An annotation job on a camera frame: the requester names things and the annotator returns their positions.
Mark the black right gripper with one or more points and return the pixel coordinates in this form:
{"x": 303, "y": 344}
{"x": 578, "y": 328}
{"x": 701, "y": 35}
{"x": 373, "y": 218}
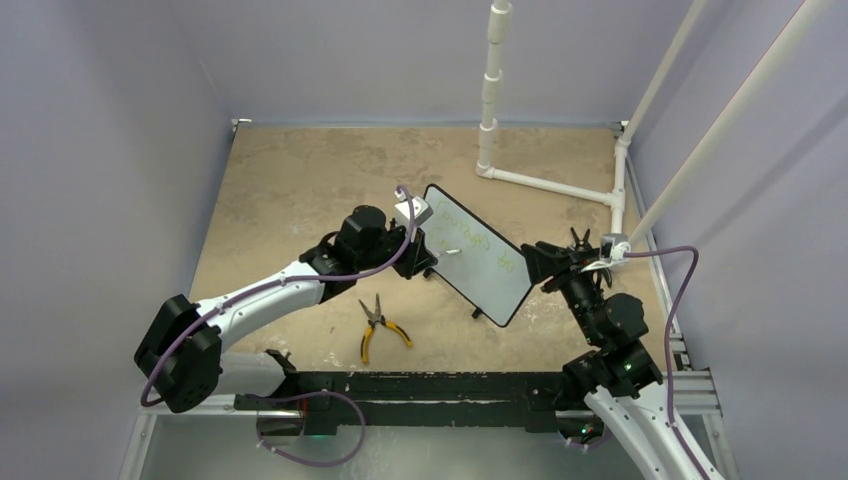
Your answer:
{"x": 543, "y": 259}

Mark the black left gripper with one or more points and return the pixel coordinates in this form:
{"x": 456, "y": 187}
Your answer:
{"x": 416, "y": 256}

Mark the black-framed whiteboard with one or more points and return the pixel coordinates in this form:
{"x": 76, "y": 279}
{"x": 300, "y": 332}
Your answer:
{"x": 490, "y": 272}

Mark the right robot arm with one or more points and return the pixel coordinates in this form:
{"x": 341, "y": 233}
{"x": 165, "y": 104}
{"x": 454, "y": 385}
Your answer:
{"x": 618, "y": 380}

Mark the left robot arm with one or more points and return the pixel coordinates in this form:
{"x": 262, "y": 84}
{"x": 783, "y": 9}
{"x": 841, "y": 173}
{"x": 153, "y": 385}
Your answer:
{"x": 181, "y": 354}

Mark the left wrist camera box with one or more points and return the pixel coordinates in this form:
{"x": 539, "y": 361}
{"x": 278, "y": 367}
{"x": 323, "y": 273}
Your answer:
{"x": 412, "y": 211}

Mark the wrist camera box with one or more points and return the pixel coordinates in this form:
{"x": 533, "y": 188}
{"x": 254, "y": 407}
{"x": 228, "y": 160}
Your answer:
{"x": 412, "y": 211}
{"x": 613, "y": 251}

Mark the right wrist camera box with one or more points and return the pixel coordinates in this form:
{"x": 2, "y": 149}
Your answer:
{"x": 613, "y": 251}

